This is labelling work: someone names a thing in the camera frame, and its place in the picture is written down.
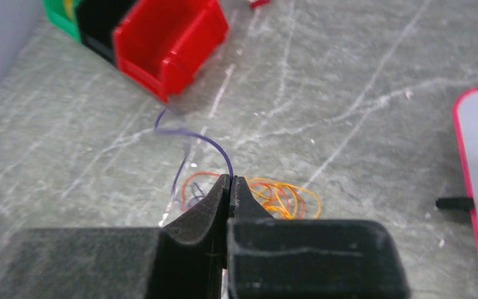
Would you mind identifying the red plastic bin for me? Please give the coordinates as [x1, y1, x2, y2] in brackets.
[112, 0, 228, 103]

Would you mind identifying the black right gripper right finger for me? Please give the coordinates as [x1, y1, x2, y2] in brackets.
[227, 176, 411, 298]

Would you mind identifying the green plastic bin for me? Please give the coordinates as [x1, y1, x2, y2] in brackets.
[42, 0, 81, 43]

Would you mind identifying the black plastic bin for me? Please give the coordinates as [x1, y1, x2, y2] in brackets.
[75, 0, 136, 65]

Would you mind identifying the yellow thin cable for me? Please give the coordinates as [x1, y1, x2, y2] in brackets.
[247, 178, 322, 220]

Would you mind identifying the purple thin cable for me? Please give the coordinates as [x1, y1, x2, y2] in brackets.
[154, 108, 235, 211]

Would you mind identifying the orange thin cable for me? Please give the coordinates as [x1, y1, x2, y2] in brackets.
[180, 171, 307, 220]

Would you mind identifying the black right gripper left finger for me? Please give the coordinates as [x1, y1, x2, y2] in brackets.
[0, 174, 231, 298]

